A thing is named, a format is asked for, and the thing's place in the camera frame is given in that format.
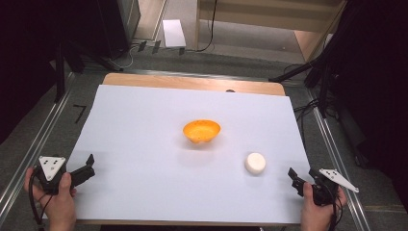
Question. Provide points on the white round block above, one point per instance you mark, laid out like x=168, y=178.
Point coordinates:
x=255, y=163

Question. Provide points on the black metal stand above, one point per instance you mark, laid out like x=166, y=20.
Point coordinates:
x=59, y=75
x=322, y=83

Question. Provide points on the metal floor rail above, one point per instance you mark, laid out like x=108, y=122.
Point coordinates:
x=29, y=154
x=335, y=154

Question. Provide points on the orange bowl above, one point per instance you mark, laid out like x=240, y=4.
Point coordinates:
x=201, y=131

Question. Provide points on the light wooden shelf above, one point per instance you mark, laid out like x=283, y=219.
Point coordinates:
x=272, y=16

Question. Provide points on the person's left hand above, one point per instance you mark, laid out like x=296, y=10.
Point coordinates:
x=59, y=208

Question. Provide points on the white flat board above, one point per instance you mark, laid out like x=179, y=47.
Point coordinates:
x=174, y=33

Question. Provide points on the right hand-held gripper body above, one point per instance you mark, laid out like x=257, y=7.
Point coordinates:
x=324, y=189

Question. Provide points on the white paper sheet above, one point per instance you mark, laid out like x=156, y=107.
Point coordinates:
x=160, y=166

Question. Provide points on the person's right hand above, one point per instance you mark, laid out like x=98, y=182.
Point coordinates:
x=316, y=216

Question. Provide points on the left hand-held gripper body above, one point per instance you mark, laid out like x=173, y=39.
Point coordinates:
x=50, y=166

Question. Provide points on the dark cabinet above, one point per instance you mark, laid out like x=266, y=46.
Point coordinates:
x=115, y=25

